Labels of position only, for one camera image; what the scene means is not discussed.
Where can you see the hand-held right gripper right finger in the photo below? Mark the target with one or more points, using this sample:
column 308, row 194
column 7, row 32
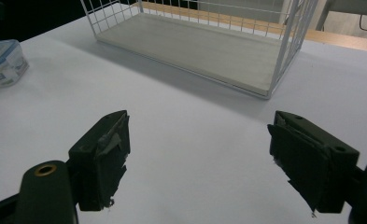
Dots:
column 312, row 161

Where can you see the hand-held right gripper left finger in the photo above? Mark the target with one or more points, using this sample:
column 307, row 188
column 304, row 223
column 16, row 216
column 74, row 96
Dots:
column 98, row 161

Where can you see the clear plastic container blue lid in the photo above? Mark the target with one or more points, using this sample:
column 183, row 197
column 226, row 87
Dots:
column 2, row 63

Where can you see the grey metal stand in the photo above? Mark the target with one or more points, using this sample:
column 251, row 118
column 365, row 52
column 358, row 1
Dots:
column 343, row 7

